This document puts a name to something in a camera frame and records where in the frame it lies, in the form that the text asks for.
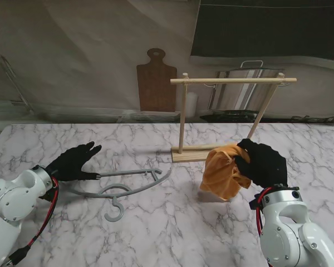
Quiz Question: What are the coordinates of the grey plastic clothes hanger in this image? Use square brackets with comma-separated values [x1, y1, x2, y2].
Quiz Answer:
[71, 167, 173, 223]

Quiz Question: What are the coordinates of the wooden hanging rack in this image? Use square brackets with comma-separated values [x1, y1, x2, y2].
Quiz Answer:
[170, 72, 298, 163]

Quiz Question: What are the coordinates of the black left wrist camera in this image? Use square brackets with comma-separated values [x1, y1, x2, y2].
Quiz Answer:
[38, 186, 59, 201]

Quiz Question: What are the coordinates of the printed kitchen backdrop cloth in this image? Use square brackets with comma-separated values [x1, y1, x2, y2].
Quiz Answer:
[0, 0, 334, 125]

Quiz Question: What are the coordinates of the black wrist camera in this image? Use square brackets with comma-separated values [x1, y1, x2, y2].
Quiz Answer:
[249, 193, 264, 209]
[38, 186, 59, 201]

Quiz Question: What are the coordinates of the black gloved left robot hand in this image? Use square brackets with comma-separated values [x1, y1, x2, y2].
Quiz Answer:
[46, 141, 102, 182]

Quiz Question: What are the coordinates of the red black left arm cable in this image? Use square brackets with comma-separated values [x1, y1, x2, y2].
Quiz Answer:
[8, 177, 59, 265]

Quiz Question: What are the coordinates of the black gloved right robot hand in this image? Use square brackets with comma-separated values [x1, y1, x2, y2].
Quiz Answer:
[233, 138, 289, 190]

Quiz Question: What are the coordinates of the orange microfibre towel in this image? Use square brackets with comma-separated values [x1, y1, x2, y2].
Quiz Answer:
[199, 142, 253, 201]

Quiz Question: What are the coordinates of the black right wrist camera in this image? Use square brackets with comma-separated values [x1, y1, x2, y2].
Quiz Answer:
[249, 193, 264, 209]

